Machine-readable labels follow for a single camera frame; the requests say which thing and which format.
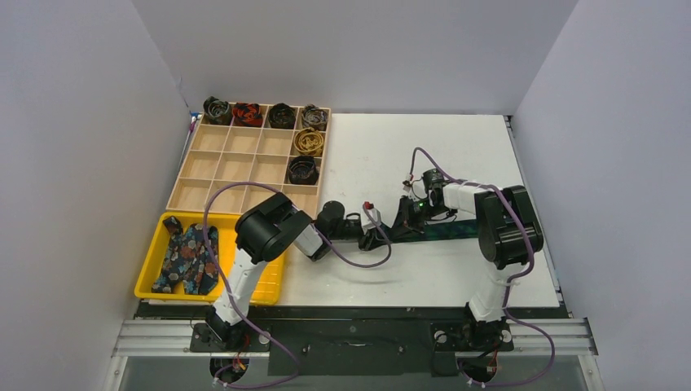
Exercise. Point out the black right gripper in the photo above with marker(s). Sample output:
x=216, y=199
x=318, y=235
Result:
x=407, y=210

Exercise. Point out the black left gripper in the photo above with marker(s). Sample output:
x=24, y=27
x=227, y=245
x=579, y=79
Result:
x=370, y=241

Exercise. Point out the green navy striped tie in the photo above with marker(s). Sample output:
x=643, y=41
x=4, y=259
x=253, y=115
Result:
x=433, y=231

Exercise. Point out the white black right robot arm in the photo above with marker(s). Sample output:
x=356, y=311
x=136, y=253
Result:
x=508, y=232

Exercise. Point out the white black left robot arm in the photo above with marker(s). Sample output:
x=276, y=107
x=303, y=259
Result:
x=263, y=234

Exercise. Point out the rolled navy floral tie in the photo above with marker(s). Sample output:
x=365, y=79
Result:
x=302, y=170

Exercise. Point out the yellow plastic tray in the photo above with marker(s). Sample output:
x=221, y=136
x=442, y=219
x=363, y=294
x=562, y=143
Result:
x=267, y=291

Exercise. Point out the rolled yellow beetle tie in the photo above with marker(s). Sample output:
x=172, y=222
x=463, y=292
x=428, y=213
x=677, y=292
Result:
x=309, y=142

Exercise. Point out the wooden compartment organizer box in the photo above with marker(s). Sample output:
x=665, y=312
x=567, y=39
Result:
x=230, y=169

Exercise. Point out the rolled grey patterned tie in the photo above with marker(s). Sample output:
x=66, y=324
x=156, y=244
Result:
x=314, y=117

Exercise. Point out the rolled black gold tie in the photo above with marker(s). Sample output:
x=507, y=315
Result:
x=282, y=116

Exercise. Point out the rolled red black tie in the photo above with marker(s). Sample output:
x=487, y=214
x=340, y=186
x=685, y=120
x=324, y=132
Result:
x=247, y=115

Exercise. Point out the floral dark tie in tray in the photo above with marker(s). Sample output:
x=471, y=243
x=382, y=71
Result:
x=186, y=261

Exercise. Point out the rolled black grey tie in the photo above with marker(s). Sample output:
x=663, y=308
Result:
x=217, y=111

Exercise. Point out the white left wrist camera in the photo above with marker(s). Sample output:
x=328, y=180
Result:
x=371, y=217

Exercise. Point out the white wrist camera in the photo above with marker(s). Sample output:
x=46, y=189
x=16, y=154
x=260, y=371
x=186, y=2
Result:
x=418, y=191
x=371, y=217

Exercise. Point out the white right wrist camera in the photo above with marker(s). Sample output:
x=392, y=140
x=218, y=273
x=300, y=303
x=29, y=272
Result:
x=418, y=191

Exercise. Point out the aluminium black mounting rail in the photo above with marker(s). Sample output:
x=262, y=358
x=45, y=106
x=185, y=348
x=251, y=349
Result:
x=302, y=348

